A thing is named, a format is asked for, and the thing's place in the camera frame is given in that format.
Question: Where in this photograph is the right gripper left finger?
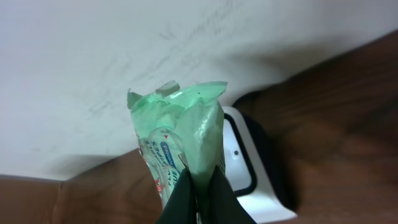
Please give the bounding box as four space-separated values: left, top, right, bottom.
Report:
155 169 197 224

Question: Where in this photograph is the white barcode scanner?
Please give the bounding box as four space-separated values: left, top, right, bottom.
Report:
223 106 298 223

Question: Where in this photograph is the mint green snack packet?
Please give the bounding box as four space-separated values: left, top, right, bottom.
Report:
127 80 227 223

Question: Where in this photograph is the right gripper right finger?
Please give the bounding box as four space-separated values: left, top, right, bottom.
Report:
209 166 256 224

